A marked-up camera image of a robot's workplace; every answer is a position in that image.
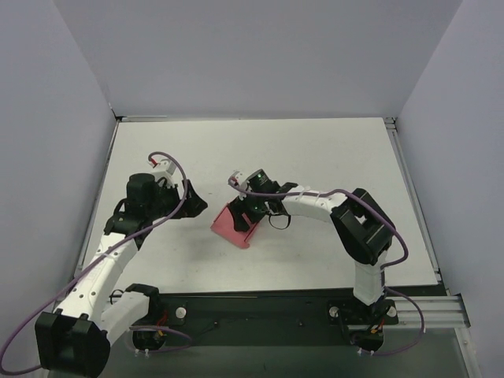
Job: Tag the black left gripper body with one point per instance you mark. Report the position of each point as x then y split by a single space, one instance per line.
183 199

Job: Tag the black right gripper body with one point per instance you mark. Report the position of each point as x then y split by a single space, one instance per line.
244 213

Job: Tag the pink paper box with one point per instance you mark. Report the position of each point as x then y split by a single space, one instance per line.
232 228

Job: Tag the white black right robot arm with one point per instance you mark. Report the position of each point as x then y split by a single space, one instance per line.
357 219

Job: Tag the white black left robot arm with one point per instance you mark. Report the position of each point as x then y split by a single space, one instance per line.
77 337

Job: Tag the aluminium front crossbar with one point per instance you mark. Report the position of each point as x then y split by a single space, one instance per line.
439 312

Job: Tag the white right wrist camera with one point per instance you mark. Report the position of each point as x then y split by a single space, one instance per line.
238 181

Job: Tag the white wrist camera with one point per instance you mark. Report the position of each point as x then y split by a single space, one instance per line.
238 181
163 167

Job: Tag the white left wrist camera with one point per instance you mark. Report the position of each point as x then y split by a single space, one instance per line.
163 167

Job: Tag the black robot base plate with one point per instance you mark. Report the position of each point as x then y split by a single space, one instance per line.
299 318

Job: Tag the aluminium table frame rail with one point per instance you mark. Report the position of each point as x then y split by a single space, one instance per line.
390 125

